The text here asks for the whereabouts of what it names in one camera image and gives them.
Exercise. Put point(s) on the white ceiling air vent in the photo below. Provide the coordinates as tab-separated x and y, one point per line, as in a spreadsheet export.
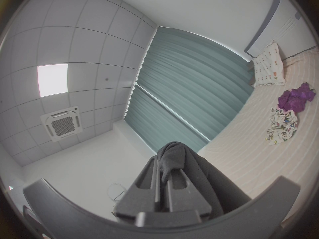
61	124

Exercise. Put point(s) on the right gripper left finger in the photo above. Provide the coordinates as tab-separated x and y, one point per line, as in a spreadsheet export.
139	195

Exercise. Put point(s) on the bed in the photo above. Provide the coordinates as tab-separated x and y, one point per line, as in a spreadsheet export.
261	163

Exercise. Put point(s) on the purple satin garment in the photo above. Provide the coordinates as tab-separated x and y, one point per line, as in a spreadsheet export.
294	98

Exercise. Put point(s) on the black T-shirt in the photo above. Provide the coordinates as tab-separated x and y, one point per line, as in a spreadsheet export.
211	183

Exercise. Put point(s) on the blue-green curtain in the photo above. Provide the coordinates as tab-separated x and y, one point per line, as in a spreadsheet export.
159	118
194	71

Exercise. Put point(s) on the white printed pillow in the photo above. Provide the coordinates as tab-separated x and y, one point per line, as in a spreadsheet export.
269	66

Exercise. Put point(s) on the white printed pyjama garment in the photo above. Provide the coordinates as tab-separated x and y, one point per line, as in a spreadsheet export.
281	128

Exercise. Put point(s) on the square ceiling light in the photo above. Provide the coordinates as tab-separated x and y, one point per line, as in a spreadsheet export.
52	80

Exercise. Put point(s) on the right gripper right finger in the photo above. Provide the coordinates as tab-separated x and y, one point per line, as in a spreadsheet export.
184	198

